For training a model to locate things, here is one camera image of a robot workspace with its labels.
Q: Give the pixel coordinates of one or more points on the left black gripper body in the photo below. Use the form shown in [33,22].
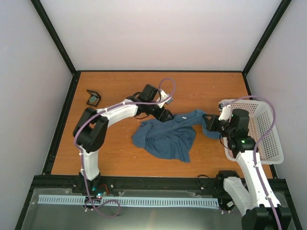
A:
[160,116]

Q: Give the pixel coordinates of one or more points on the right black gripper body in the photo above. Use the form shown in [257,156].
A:
[213,127]

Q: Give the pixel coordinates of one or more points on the blue t-shirt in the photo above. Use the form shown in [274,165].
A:
[171,140]

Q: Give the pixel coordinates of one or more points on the black brooch box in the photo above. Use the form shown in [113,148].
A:
[94,98]

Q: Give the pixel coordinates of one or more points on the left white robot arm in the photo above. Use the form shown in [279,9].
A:
[90,131]

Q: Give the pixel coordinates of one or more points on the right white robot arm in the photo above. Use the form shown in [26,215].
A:
[256,202]

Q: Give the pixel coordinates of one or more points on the white perforated plastic basket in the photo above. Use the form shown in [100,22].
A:
[260,120]

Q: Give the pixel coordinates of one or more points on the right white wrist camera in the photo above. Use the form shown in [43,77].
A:
[225,111]

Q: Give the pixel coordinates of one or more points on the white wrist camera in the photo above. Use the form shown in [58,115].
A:
[225,111]
[164,98]

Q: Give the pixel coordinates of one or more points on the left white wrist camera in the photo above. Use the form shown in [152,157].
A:
[164,98]

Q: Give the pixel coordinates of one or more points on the light blue cable duct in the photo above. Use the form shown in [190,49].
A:
[130,201]

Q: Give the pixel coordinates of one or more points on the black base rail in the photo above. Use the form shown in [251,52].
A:
[115,185]

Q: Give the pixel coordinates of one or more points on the black enclosure frame post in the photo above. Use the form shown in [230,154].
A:
[281,9]

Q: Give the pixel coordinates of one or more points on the left rear black frame post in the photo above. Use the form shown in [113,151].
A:
[39,8]

